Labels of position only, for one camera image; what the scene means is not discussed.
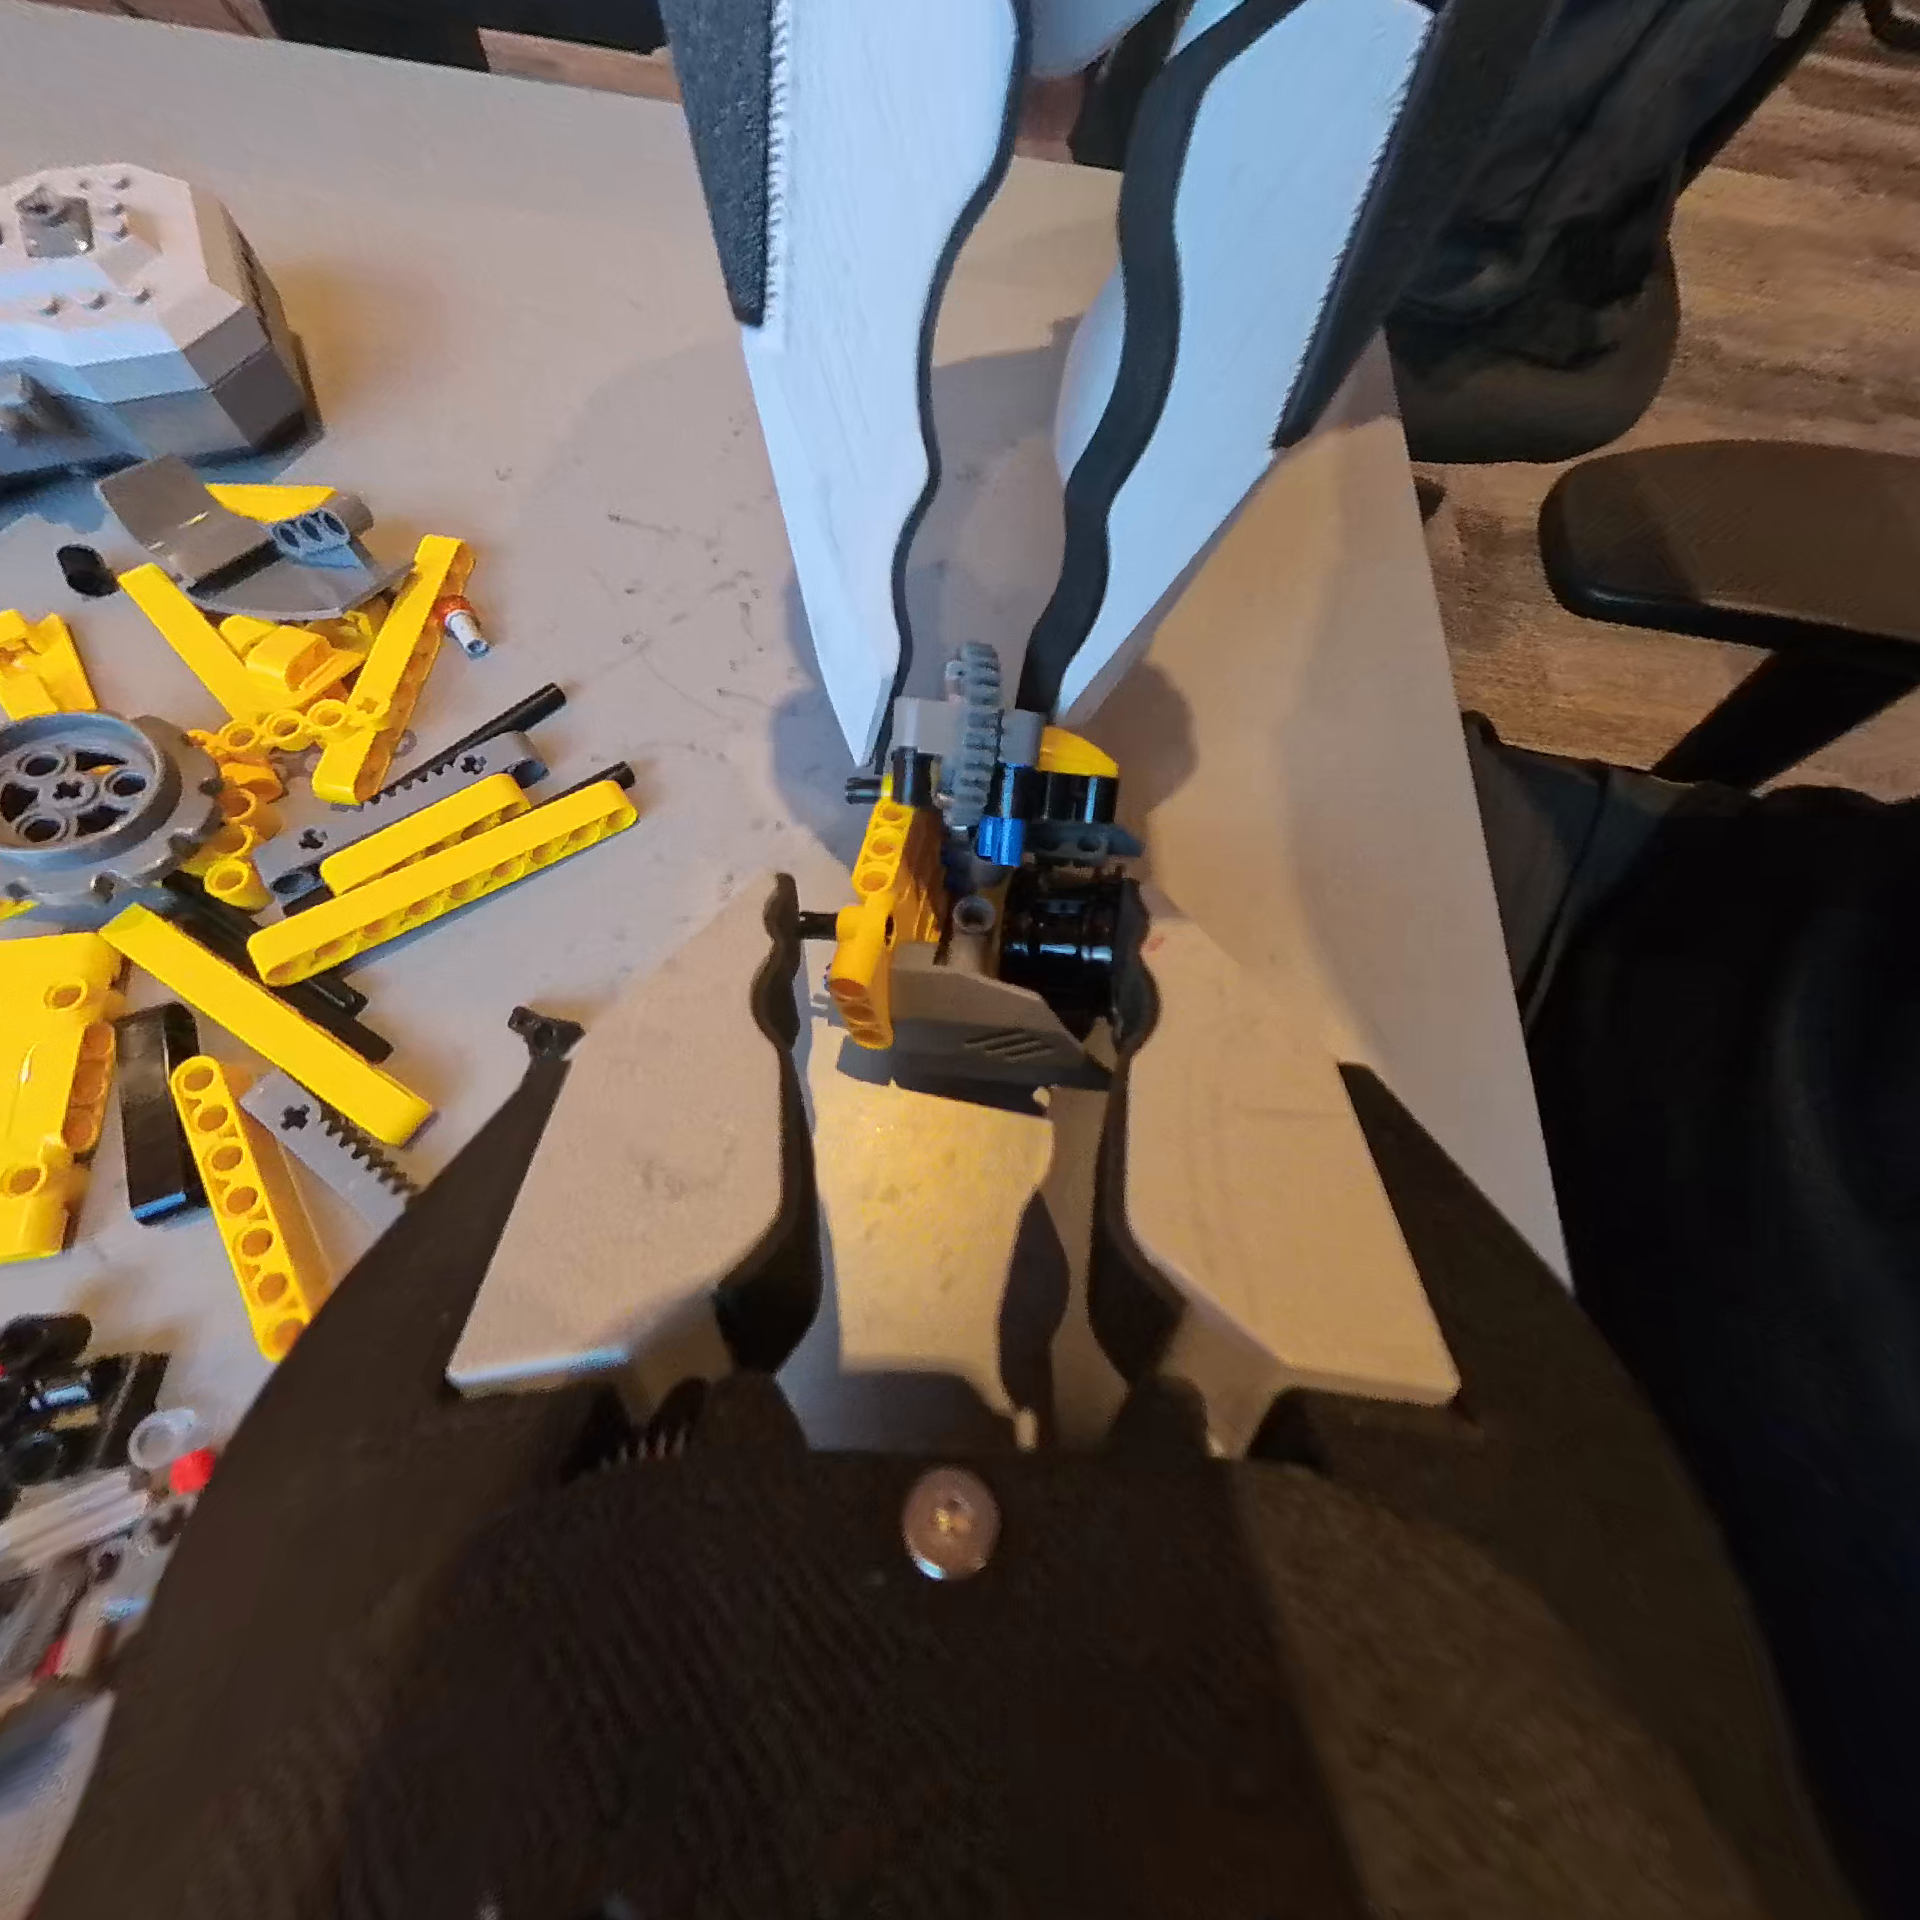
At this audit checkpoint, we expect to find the grey desk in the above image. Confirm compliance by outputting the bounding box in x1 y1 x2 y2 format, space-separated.
0 0 1574 1771

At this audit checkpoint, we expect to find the grey toothed rack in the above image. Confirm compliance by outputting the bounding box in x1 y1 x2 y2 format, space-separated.
262 682 572 909
241 1067 426 1236

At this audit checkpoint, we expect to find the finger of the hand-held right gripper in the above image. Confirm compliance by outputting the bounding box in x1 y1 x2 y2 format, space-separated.
743 0 1032 770
1025 0 1439 725

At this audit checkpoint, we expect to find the grey gear brick assembly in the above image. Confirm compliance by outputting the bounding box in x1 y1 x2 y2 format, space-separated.
842 639 1129 872

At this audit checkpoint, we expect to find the grey sprocket wheel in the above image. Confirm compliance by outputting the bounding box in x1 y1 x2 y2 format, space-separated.
0 710 231 906

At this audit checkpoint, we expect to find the pile of toy building bricks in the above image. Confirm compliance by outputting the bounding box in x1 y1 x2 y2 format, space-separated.
0 450 645 1779

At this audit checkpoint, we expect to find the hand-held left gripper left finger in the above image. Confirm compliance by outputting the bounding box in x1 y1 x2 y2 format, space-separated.
445 872 830 1399

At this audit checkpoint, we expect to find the yellow black wheel brick assembly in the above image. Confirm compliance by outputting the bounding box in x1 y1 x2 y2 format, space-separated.
803 791 1151 1119

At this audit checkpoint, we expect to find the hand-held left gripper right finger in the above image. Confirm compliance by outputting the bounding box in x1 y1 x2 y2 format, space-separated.
1086 913 1463 1460

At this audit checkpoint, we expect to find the grey battery box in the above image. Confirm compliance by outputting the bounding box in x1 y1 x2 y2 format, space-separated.
0 162 323 493

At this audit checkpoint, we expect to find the long yellow holed beam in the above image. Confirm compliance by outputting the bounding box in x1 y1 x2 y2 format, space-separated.
244 775 643 990

